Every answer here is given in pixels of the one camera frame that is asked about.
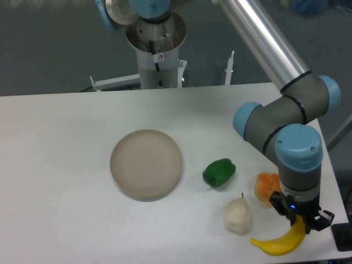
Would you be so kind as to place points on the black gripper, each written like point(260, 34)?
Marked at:
point(315, 218)

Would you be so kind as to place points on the yellow banana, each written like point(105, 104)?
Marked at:
point(285, 244)

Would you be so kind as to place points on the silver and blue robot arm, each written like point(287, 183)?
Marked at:
point(279, 130)

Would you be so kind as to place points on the orange bell pepper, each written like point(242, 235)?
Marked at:
point(266, 183)

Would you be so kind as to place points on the black device at edge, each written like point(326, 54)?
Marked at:
point(342, 236)

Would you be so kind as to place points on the white pear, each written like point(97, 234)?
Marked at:
point(237, 216)

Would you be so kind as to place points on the green bell pepper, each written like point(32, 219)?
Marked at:
point(219, 172)

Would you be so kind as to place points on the beige round plate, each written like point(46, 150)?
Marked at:
point(146, 164)

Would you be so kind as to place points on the blue plastic bag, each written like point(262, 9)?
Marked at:
point(309, 8)

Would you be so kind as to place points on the white metal bracket right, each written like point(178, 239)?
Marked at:
point(229, 71)

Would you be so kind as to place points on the white metal bracket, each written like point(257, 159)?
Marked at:
point(229, 71)
point(114, 83)

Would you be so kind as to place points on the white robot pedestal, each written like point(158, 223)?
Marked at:
point(156, 44)

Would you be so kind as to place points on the white metal bracket left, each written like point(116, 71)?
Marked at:
point(114, 83)

